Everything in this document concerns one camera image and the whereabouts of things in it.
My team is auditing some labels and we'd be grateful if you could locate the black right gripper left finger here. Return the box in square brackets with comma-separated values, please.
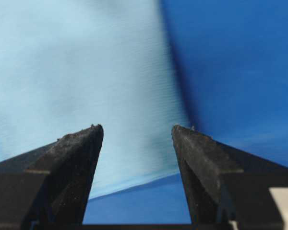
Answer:
[0, 125, 104, 230]

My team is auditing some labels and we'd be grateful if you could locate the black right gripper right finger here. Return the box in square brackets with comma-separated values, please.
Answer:
[171, 125, 288, 230]

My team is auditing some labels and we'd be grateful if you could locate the light blue towel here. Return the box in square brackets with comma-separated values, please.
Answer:
[0, 0, 189, 198]

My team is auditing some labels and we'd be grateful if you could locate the blue table cloth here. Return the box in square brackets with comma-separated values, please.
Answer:
[83, 0, 288, 226]

